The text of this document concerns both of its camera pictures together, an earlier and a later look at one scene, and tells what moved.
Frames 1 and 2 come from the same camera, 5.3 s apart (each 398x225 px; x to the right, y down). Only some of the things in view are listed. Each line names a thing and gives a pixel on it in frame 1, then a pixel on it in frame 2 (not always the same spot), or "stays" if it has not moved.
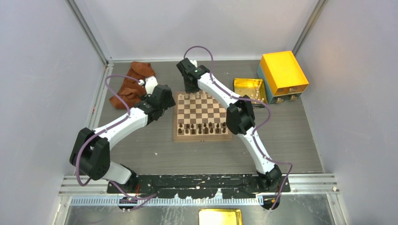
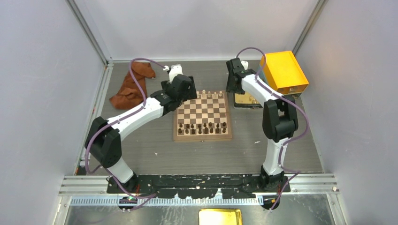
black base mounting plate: (198, 186) stays
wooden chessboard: (200, 116) stays
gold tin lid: (220, 216) stays
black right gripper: (189, 90) → (230, 88)
